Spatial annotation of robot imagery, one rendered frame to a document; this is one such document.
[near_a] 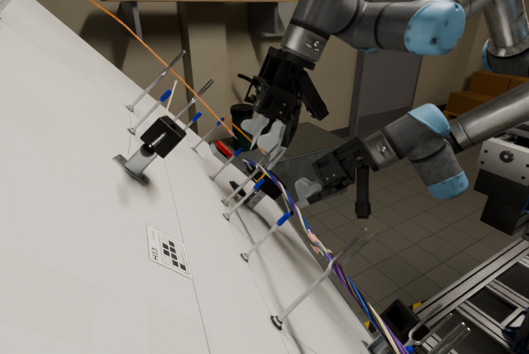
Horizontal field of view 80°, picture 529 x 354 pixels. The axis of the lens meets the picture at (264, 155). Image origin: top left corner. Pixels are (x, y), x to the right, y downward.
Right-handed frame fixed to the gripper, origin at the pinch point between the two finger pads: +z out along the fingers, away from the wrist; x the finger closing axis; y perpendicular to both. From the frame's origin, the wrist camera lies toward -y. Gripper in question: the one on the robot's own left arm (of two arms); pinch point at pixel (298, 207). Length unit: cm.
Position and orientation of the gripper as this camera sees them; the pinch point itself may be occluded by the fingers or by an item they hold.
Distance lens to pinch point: 75.3
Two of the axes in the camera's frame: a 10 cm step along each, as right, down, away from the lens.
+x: -3.3, 0.8, -9.4
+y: -5.1, -8.5, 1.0
